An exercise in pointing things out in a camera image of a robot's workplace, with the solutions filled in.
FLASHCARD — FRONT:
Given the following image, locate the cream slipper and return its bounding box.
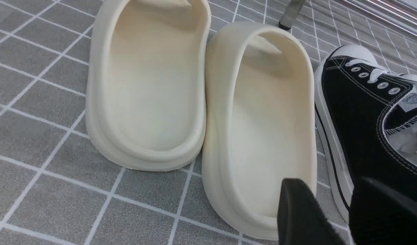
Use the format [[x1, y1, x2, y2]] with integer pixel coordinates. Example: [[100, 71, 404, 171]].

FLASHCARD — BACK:
[[202, 21, 316, 240], [85, 0, 212, 171]]

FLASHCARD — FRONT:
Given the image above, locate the cream slipper left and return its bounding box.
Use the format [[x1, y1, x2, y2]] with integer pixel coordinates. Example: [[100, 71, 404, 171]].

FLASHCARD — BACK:
[[85, 0, 212, 171]]

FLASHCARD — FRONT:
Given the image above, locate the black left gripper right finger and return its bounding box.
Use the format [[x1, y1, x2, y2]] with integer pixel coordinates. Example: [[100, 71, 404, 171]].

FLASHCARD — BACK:
[[349, 177, 417, 245]]

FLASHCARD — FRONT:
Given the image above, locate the metal shoe rack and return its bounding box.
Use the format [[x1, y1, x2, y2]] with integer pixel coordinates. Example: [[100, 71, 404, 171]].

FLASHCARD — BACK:
[[279, 0, 417, 43]]

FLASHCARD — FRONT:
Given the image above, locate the black canvas sneaker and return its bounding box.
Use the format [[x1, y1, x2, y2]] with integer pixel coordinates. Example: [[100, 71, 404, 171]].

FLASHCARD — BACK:
[[314, 45, 417, 221], [399, 74, 417, 82]]

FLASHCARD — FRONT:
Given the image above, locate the cream slipper right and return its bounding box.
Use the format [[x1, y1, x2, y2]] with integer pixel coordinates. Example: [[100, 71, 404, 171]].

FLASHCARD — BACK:
[[202, 21, 316, 240]]

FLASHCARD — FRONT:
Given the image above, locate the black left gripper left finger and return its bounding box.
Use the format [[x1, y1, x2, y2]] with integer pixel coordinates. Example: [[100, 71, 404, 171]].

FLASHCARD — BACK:
[[277, 178, 345, 245]]

